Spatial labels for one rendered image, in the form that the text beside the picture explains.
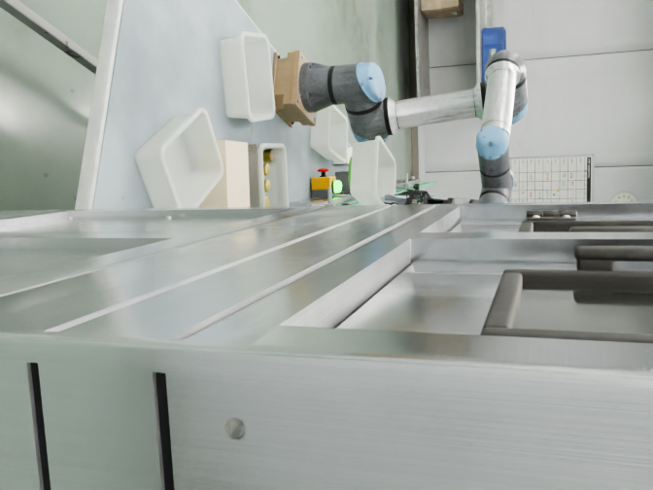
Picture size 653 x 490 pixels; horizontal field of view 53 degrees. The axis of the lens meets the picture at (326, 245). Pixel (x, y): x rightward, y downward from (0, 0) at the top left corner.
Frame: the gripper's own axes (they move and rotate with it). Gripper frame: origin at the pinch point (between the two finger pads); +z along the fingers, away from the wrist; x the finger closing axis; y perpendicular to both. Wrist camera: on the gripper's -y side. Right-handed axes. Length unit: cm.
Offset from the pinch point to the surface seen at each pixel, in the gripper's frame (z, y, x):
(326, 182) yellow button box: 31, -40, -14
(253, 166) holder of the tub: 29.8, 19.0, -2.3
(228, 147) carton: 28.8, 34.8, -2.3
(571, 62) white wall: -29, -538, -294
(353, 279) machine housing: -37, 130, 32
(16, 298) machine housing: -20, 138, 37
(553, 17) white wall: -4, -523, -337
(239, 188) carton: 27.8, 27.5, 5.6
